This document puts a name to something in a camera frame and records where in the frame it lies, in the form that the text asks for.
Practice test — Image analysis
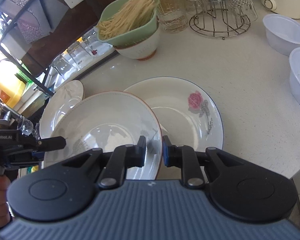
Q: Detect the white bowl with brown base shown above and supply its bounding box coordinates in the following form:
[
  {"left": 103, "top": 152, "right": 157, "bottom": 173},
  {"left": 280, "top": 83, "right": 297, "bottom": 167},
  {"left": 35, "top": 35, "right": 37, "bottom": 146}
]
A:
[{"left": 114, "top": 24, "right": 160, "bottom": 61}]

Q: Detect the bundle of dry noodles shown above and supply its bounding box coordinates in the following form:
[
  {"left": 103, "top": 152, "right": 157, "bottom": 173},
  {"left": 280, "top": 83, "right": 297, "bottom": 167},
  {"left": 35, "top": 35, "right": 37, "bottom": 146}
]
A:
[{"left": 97, "top": 0, "right": 157, "bottom": 41}]

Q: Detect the wire glass drying rack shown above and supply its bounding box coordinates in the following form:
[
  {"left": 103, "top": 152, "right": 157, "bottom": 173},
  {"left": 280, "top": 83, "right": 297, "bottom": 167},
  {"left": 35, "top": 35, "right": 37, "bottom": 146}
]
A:
[{"left": 186, "top": 0, "right": 258, "bottom": 40}]

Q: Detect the wine glass in sink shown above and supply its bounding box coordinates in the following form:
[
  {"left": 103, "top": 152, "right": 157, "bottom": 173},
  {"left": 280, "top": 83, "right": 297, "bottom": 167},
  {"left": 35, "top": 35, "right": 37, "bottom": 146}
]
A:
[{"left": 17, "top": 116, "right": 40, "bottom": 139}]

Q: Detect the upside down glass middle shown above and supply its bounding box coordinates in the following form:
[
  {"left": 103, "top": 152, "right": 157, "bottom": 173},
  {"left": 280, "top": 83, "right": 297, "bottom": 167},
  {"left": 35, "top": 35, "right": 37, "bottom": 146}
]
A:
[{"left": 67, "top": 41, "right": 91, "bottom": 68}]

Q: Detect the green colander basket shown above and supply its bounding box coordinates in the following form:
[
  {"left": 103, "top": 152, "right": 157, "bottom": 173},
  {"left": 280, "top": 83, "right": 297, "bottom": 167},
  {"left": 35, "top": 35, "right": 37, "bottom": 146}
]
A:
[{"left": 97, "top": 0, "right": 159, "bottom": 47}]

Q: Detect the white plate with grey leaves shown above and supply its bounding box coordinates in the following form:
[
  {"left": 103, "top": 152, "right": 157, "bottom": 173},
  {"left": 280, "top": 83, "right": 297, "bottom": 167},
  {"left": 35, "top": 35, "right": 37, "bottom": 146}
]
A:
[{"left": 39, "top": 80, "right": 84, "bottom": 139}]

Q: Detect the upside down glass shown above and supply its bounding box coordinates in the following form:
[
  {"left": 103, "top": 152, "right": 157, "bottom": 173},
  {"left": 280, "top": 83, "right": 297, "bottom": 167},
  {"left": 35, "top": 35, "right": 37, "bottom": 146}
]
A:
[
  {"left": 51, "top": 55, "right": 72, "bottom": 80},
  {"left": 82, "top": 28, "right": 102, "bottom": 55},
  {"left": 67, "top": 41, "right": 91, "bottom": 68}
]

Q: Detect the clear plastic bowl far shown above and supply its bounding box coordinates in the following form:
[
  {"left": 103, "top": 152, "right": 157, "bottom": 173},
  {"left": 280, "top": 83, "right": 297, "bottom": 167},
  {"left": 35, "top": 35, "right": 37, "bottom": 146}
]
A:
[{"left": 262, "top": 14, "right": 300, "bottom": 56}]

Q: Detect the dark wooden cutting board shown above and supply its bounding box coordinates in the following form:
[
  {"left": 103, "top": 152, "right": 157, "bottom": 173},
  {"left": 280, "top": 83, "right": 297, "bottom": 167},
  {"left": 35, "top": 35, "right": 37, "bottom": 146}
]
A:
[{"left": 21, "top": 0, "right": 115, "bottom": 77}]

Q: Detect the black dish rack shelf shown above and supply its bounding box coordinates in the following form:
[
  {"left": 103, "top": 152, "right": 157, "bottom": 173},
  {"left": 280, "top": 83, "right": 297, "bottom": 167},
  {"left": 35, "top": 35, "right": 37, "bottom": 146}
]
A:
[{"left": 0, "top": 0, "right": 121, "bottom": 97}]

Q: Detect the upside down glass right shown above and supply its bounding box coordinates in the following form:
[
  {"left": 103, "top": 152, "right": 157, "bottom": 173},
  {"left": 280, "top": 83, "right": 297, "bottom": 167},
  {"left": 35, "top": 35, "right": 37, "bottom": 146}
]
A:
[{"left": 82, "top": 28, "right": 102, "bottom": 55}]

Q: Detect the yellow detergent bottle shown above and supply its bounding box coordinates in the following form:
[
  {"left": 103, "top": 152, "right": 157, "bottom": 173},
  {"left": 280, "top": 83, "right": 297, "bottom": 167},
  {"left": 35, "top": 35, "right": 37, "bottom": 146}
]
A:
[{"left": 0, "top": 70, "right": 25, "bottom": 108}]

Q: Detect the white bowl with leaf pattern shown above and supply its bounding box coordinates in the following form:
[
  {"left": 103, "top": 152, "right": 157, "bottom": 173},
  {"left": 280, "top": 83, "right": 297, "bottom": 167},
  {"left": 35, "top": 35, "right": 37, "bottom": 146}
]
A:
[{"left": 43, "top": 91, "right": 162, "bottom": 180}]

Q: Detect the white drip tray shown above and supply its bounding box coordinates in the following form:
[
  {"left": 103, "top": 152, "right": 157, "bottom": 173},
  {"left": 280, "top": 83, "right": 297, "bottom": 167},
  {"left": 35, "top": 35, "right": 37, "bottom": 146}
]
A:
[{"left": 45, "top": 40, "right": 115, "bottom": 90}]

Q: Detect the red lid plastic jar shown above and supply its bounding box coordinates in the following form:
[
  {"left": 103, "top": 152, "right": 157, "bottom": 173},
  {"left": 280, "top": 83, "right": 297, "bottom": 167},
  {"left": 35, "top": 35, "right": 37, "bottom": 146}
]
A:
[{"left": 158, "top": 0, "right": 188, "bottom": 33}]

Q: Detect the white cutlery caddy left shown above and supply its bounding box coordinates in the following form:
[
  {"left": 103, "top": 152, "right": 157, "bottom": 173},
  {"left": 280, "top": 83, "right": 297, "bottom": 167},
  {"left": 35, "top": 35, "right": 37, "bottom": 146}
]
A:
[{"left": 1, "top": 31, "right": 31, "bottom": 60}]

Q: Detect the upside down glass left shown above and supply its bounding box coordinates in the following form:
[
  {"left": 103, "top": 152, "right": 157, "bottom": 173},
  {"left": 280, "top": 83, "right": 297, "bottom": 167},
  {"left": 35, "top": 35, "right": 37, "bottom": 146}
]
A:
[{"left": 51, "top": 55, "right": 72, "bottom": 80}]

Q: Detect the white plate with pink rose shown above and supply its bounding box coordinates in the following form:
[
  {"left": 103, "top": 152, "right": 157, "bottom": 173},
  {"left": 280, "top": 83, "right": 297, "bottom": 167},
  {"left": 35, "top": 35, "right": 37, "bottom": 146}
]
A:
[{"left": 125, "top": 76, "right": 224, "bottom": 152}]

